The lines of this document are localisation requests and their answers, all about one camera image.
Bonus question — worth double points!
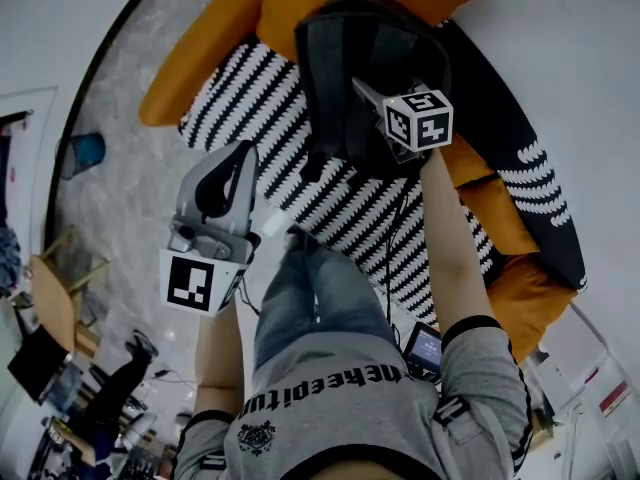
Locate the black backpack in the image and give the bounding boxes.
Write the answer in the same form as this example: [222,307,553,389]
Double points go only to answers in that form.
[292,0,455,183]

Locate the small black screen device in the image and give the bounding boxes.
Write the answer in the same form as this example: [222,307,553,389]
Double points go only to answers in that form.
[401,320,445,373]

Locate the person's grey printed shirt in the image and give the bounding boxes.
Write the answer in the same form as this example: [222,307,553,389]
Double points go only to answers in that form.
[171,314,535,480]

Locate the medium orange cushion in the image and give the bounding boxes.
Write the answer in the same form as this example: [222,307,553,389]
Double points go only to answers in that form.
[456,174,542,258]

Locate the person's right forearm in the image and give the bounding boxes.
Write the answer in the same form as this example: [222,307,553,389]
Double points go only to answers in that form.
[418,146,495,330]

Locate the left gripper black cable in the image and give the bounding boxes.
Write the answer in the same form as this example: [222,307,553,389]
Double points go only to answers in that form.
[236,281,262,318]

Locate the pile of blue clothes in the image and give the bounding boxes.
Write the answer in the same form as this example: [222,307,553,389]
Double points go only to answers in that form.
[0,225,24,299]

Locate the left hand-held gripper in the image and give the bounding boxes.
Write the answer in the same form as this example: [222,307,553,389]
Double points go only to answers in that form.
[158,141,262,318]

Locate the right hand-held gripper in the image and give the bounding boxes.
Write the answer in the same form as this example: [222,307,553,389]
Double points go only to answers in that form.
[352,78,455,164]

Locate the small orange cushion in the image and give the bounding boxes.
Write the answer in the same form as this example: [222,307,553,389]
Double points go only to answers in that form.
[438,131,497,190]

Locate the person's left forearm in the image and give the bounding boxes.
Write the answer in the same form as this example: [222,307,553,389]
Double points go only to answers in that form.
[191,299,260,418]

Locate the person's blue jeans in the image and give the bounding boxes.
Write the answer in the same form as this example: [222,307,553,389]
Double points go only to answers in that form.
[252,232,402,370]

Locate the wooden chair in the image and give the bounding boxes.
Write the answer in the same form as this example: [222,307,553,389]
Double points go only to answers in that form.
[26,226,112,360]

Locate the black white striped blanket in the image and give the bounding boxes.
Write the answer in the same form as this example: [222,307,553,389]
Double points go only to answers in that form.
[176,16,590,328]

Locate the blue waste bin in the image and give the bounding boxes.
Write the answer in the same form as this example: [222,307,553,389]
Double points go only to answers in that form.
[58,130,108,183]

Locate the person's grey shoe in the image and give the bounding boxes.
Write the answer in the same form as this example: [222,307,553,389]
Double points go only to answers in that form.
[283,224,312,250]

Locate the orange sofa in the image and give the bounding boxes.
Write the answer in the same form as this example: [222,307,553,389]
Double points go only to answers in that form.
[136,0,590,365]

